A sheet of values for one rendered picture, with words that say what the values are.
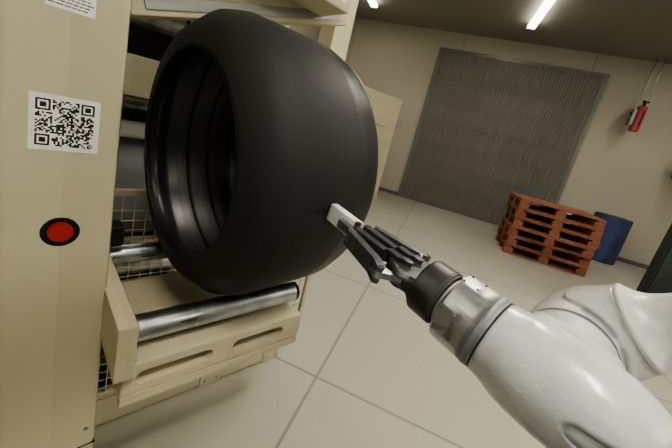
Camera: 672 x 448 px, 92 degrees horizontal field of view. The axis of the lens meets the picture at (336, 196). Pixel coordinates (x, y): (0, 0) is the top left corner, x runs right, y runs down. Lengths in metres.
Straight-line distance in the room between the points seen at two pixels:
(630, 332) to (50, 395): 0.84
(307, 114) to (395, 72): 7.35
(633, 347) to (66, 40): 0.77
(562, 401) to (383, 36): 7.91
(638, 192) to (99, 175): 8.29
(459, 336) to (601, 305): 0.18
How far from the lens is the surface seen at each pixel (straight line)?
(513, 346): 0.38
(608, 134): 8.12
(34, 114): 0.58
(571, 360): 0.39
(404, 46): 7.95
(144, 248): 0.91
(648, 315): 0.51
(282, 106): 0.50
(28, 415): 0.82
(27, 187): 0.61
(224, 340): 0.72
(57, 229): 0.63
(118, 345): 0.62
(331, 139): 0.54
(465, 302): 0.40
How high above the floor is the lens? 1.31
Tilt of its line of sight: 13 degrees down
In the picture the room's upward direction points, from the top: 14 degrees clockwise
